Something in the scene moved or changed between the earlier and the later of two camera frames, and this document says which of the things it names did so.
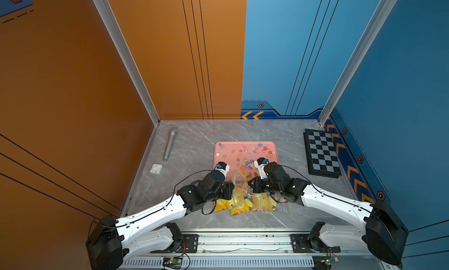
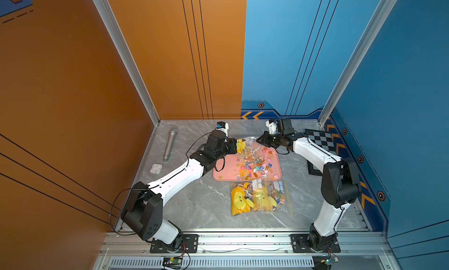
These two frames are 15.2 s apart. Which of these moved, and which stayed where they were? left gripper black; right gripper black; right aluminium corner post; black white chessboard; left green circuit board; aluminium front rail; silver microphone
Moved: left gripper black; right gripper black
Stayed: right aluminium corner post; aluminium front rail; left green circuit board; black white chessboard; silver microphone
